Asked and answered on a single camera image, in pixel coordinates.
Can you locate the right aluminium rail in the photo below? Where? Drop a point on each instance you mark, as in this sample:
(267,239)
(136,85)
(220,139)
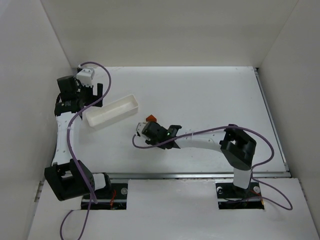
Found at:
(279,146)

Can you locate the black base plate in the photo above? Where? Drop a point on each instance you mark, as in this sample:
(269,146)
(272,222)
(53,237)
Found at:
(228,191)
(120,189)

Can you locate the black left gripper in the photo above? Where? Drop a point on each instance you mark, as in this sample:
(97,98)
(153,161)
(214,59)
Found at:
(88,92)

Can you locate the aluminium rail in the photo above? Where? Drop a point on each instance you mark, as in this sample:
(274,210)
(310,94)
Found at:
(194,175)
(279,146)

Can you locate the white plastic tray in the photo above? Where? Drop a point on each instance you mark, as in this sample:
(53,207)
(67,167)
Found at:
(113,112)

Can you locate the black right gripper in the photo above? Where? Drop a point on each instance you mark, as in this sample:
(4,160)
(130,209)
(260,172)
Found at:
(149,129)

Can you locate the front aluminium rail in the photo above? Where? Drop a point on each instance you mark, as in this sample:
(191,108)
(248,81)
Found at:
(194,175)

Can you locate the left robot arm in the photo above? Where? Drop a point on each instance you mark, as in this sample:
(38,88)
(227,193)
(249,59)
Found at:
(67,176)

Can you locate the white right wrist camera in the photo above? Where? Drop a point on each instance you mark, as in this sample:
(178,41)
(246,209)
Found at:
(139,129)

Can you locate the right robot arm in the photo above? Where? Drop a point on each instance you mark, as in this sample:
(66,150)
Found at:
(235,144)

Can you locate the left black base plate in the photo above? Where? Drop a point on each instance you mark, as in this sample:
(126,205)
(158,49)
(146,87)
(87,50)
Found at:
(120,189)

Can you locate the orange triangular wood block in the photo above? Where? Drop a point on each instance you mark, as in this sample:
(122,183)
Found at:
(151,118)

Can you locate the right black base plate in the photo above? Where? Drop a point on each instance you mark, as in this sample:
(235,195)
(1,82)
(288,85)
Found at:
(228,191)

